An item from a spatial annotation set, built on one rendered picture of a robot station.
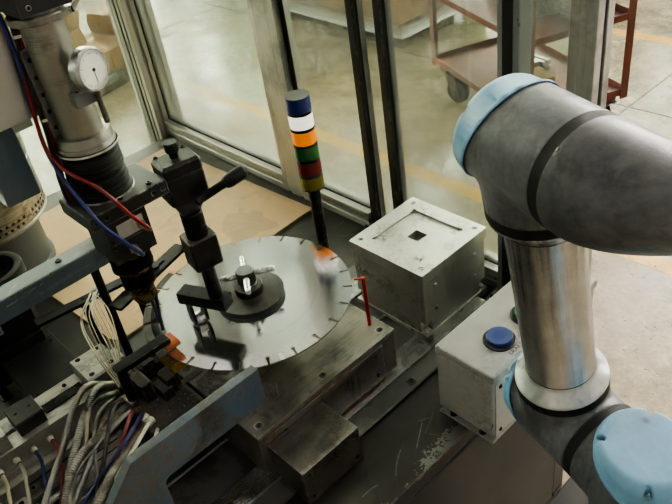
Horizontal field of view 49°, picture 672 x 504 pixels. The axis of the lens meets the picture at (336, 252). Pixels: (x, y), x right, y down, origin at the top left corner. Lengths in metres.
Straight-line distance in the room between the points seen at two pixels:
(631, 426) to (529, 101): 0.43
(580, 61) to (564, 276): 0.42
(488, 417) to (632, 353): 1.32
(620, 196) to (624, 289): 2.04
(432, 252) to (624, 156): 0.72
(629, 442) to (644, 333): 1.59
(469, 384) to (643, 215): 0.57
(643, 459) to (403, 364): 0.52
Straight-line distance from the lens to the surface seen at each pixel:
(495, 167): 0.70
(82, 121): 0.92
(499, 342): 1.12
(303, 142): 1.34
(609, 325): 2.51
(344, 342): 1.23
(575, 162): 0.63
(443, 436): 1.21
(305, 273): 1.22
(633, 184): 0.63
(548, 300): 0.82
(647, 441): 0.94
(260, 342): 1.11
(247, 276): 1.16
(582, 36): 1.12
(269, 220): 1.73
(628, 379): 2.35
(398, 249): 1.33
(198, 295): 1.12
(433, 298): 1.31
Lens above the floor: 1.69
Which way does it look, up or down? 36 degrees down
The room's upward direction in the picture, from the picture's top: 10 degrees counter-clockwise
